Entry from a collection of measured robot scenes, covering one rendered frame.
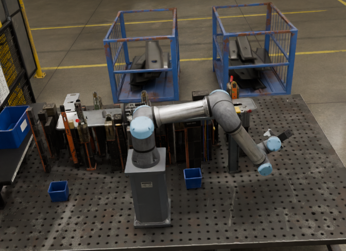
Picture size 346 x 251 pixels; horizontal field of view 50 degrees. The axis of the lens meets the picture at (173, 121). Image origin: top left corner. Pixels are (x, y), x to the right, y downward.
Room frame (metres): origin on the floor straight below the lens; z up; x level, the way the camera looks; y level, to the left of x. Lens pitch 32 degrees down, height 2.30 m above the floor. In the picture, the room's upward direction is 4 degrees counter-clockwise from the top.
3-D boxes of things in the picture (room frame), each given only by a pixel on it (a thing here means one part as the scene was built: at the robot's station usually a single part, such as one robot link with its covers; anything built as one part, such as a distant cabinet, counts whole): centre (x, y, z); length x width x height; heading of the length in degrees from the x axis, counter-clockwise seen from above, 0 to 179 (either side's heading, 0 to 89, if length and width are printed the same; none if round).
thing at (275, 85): (4.49, -1.03, 0.47); 1.20 x 0.80 x 0.95; 179
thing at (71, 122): (2.11, 0.67, 0.88); 0.04 x 0.04 x 0.36; 2
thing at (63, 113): (2.08, 0.69, 0.95); 0.03 x 0.01 x 0.50; 92
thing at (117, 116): (2.03, 0.34, 0.91); 0.07 x 0.05 x 0.42; 2
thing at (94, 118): (2.26, 0.11, 1.00); 1.38 x 0.22 x 0.02; 92
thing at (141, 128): (1.59, 0.16, 1.27); 0.13 x 0.12 x 0.14; 0
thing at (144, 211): (1.59, 0.16, 0.90); 0.21 x 0.21 x 0.40; 88
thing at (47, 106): (2.36, 0.87, 0.88); 0.08 x 0.08 x 0.36; 2
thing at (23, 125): (2.04, 1.02, 1.10); 0.30 x 0.17 x 0.13; 177
